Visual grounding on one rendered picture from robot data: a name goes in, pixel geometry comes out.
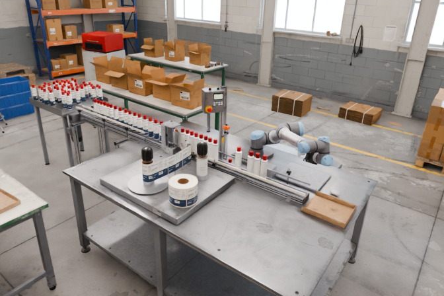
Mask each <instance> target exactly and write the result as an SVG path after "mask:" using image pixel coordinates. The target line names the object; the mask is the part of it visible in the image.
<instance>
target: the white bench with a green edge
mask: <svg viewBox="0 0 444 296"><path fill-rule="evenodd" d="M0 188H1V189H3V190H4V191H6V192H8V193H10V194H12V195H13V196H15V197H16V198H18V199H19V200H20V202H21V204H20V205H18V206H16V207H14V208H12V209H10V210H8V211H6V212H4V213H2V214H0V233H2V232H3V231H6V230H7V229H10V228H11V227H14V226H16V225H18V224H20V223H22V222H24V221H27V220H29V219H31V218H33V222H34V228H35V231H36V236H37V240H38V246H39V249H40V254H41V257H42V263H43V267H44V271H42V272H40V273H39V274H37V275H35V276H34V277H32V278H30V279H29V280H27V281H26V282H24V283H22V284H21V285H19V286H18V287H16V288H14V289H12V290H11V291H9V292H8V293H7V292H6V291H5V290H4V289H3V288H2V287H1V285H0V296H15V295H17V294H19V293H20V292H21V291H24V290H25V289H26V288H28V287H30V286H31V285H33V284H35V283H36V282H37V281H40V280H41V279H42V278H44V277H46V281H47V286H48V287H49V288H50V290H54V289H55V288H56V285H57V284H56V279H55V275H54V269H53V265H52V259H51V256H50V250H49V246H48V240H47V237H46V231H45V227H44V222H43V218H42V212H41V210H43V209H45V208H47V207H49V205H48V203H47V202H45V201H44V200H43V199H42V198H40V197H39V196H37V195H36V194H35V193H34V192H32V191H31V190H29V189H28V188H27V187H25V186H24V185H22V184H21V183H20V182H18V181H17V180H15V179H14V178H13V177H12V176H10V175H9V174H7V173H6V172H5V171H4V170H2V169H0Z"/></svg>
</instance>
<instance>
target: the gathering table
mask: <svg viewBox="0 0 444 296"><path fill-rule="evenodd" d="M29 99H30V103H31V104H32V105H34V109H35V113H36V119H37V123H38V129H39V133H40V140H41V144H42V150H43V154H44V160H45V163H46V164H45V165H49V164H50V163H49V158H48V152H47V148H46V141H45V137H44V130H43V126H42V120H41V115H40V109H39V108H41V109H44V110H47V111H48V112H51V113H53V114H56V115H58V116H61V117H62V120H63V128H64V132H65V140H66V145H67V152H68V157H69V165H70V168H71V167H74V166H75V165H74V160H73V152H72V148H71V140H70V134H69V133H68V132H67V128H68V122H67V116H68V114H69V113H72V112H74V111H77V110H78V108H76V106H78V107H79V108H83V109H85V110H90V109H88V108H84V107H82V105H84V106H88V107H91V106H93V101H92V100H91V98H89V99H88V100H86V102H81V105H77V104H73V109H72V110H68V109H63V105H62V104H58V103H56V102H55V106H54V107H52V106H51V105H47V104H44V103H42V102H40V97H39V95H38V101H37V100H34V99H33V97H29ZM103 102H106V103H108V98H106V97H104V96H103ZM104 140H105V146H106V152H110V144H109V137H108V131H106V130H104ZM79 145H80V149H81V150H80V151H84V145H83V141H81V142H79Z"/></svg>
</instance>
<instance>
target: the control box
mask: <svg viewBox="0 0 444 296"><path fill-rule="evenodd" d="M219 89H220V87H219ZM214 93H223V99H220V100H214V99H213V94H214ZM215 101H223V105H222V106H213V102H215ZM208 108H211V109H212V111H211V112H208V111H207V109H208ZM223 108H224V90H221V89H220V90H219V91H217V88H211V91H209V88H208V89H202V111H203V112H204V114H208V113H216V112H223Z"/></svg>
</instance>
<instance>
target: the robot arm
mask: <svg viewBox="0 0 444 296"><path fill-rule="evenodd" d="M304 132H305V129H304V126H303V124H302V123H301V122H291V123H284V124H280V125H279V126H278V127H277V128H276V130H273V131H268V132H263V131H261V130H260V131H259V130H257V131H254V132H252V133H251V136H250V149H249V151H254V154H253V155H254V157H255V156H256V153H260V158H261V159H262V157H263V155H264V150H263V146H264V145H273V144H278V143H280V141H281V140H286V141H287V142H289V143H290V144H292V145H294V146H296V147H297V148H298V149H296V150H297V151H298V152H297V156H298V157H300V156H301V155H305V153H306V156H305V158H304V159H303V161H305V162H308V163H312V164H314V165H317V164H320V165H323V166H328V167H329V166H330V165H332V163H333V161H334V159H333V158H332V156H330V139H329V137H326V136H322V137H318V140H315V141H307V140H306V139H303V138H302V136H303V135H304ZM248 156H249V152H248Z"/></svg>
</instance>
